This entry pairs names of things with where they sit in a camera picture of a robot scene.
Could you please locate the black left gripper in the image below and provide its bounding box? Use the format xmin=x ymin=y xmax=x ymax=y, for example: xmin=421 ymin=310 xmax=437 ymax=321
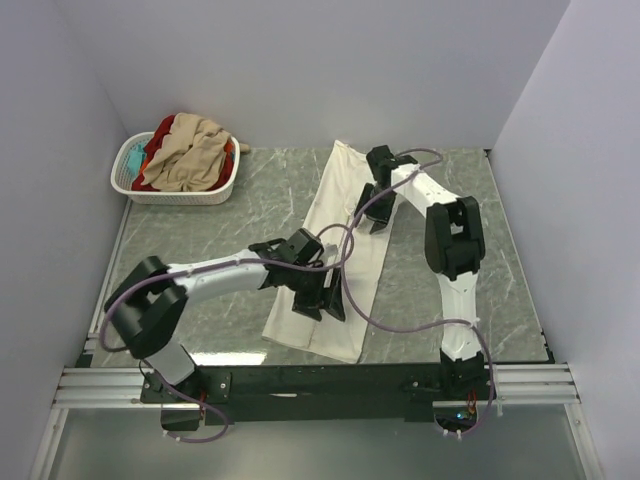
xmin=286 ymin=262 xmax=345 ymax=322

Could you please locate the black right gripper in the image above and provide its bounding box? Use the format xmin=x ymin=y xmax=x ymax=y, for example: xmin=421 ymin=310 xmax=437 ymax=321
xmin=353 ymin=183 xmax=397 ymax=233

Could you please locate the cream white t-shirt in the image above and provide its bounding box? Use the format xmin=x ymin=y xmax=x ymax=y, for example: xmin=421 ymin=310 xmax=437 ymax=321
xmin=262 ymin=139 xmax=401 ymax=365

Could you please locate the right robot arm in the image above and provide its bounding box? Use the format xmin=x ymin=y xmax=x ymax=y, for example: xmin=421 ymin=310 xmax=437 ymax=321
xmin=354 ymin=145 xmax=486 ymax=399

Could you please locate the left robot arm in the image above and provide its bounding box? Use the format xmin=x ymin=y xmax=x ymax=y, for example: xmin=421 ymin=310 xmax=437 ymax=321
xmin=104 ymin=228 xmax=346 ymax=402

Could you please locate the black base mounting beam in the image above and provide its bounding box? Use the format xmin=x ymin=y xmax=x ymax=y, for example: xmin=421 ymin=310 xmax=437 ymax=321
xmin=140 ymin=363 xmax=494 ymax=431

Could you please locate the beige t-shirt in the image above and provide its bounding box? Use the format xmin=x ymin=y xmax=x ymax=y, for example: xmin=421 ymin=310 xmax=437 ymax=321
xmin=141 ymin=113 xmax=235 ymax=193

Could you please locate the orange garment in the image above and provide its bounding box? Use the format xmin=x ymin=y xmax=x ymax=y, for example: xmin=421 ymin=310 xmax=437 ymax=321
xmin=132 ymin=153 xmax=149 ymax=190

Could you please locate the red t-shirt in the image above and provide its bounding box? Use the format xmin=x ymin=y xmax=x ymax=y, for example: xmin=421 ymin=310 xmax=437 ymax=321
xmin=130 ymin=115 xmax=237 ymax=194

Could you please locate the teal garment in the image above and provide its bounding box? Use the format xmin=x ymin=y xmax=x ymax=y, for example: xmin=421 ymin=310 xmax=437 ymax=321
xmin=126 ymin=144 xmax=146 ymax=177

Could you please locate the white plastic laundry basket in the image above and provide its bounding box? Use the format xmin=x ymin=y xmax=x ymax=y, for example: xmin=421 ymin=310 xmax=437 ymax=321
xmin=110 ymin=132 xmax=240 ymax=206

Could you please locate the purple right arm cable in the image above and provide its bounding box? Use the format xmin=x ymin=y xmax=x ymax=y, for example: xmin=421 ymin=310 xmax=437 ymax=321
xmin=339 ymin=147 xmax=497 ymax=441

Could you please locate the aluminium frame rail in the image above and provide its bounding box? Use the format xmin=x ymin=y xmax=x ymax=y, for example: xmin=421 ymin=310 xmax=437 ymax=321
xmin=52 ymin=364 xmax=581 ymax=409

